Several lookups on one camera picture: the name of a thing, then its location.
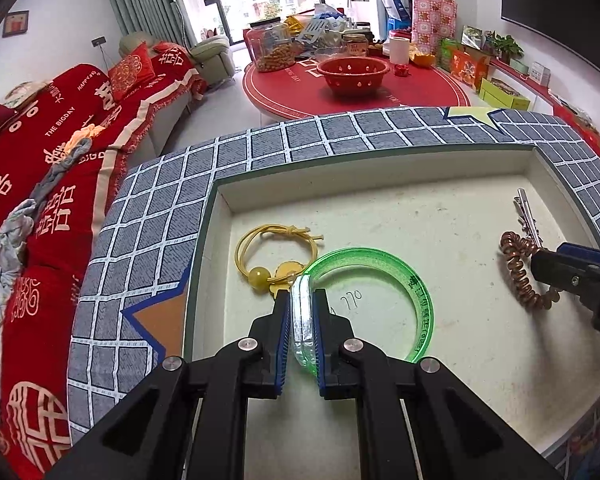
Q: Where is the green translucent bangle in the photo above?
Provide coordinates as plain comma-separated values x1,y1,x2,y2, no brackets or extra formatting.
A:
290,247,435,380

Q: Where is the red sofa with cover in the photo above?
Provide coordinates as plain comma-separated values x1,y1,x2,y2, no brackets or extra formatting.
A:
0,42,201,476

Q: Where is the red patterned square pillow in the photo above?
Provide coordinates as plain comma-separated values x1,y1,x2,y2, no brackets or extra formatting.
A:
107,42,156,88

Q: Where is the grey braided cloth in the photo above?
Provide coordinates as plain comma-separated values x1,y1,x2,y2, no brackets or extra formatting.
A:
30,137,93,216

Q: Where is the silver foil bag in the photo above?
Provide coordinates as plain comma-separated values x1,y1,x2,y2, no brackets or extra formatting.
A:
460,25,484,50

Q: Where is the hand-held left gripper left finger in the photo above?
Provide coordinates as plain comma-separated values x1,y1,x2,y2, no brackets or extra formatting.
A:
45,287,293,480

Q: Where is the white shallow tray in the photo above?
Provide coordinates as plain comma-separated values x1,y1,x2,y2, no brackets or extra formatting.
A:
182,145,600,480

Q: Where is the round red table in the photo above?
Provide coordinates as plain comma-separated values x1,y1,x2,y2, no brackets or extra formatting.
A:
242,55,473,125

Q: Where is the potted green plant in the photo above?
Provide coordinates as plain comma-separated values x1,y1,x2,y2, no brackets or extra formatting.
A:
484,31,524,64

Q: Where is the blue white paper bag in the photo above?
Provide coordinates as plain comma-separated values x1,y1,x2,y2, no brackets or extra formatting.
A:
382,0,411,22

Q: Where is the yellow beaded hair tie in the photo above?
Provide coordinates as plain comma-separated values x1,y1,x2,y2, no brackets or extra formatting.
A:
235,223,326,301

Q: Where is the red colander bowl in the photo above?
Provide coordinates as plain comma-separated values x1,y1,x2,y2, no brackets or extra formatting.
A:
316,56,391,96

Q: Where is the yellow green box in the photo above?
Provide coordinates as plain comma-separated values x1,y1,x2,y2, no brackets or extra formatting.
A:
479,78,532,111

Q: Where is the black television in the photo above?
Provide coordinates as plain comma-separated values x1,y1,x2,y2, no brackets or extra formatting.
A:
500,0,600,88

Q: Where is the red low shelf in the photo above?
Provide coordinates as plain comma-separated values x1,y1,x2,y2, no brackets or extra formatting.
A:
490,57,600,131

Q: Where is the orange red gift box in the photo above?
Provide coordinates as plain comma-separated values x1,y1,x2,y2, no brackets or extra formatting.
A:
450,50,492,92

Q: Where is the floor lamp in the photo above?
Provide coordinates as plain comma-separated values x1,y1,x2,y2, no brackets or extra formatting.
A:
170,0,197,47

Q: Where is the pile of snack packets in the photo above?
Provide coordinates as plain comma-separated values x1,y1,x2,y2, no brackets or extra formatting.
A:
285,4,361,53

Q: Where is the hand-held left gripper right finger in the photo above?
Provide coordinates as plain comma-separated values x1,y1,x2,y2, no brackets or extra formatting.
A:
311,287,563,480

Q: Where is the brown spiral hair tie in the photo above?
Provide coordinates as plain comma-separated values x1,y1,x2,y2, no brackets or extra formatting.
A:
499,230,561,311

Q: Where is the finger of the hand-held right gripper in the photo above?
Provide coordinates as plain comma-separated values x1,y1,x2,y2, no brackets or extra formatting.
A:
530,251,600,343
554,241,600,270

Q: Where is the peach cloth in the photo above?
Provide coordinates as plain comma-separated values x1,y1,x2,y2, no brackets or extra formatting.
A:
64,124,106,153

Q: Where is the clear jar of nuts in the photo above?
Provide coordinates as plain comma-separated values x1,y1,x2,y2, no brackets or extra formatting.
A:
245,17,297,73

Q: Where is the grey blue crumpled cloth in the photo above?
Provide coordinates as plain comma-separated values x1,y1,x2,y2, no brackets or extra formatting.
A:
0,199,38,411

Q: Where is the white cup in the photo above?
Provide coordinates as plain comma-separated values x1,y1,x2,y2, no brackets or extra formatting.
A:
389,37,412,65

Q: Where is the silver hair clip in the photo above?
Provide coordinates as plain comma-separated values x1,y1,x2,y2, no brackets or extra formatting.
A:
512,187,543,251

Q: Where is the small glass jar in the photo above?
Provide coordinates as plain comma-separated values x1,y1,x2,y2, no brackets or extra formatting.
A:
341,33,369,59

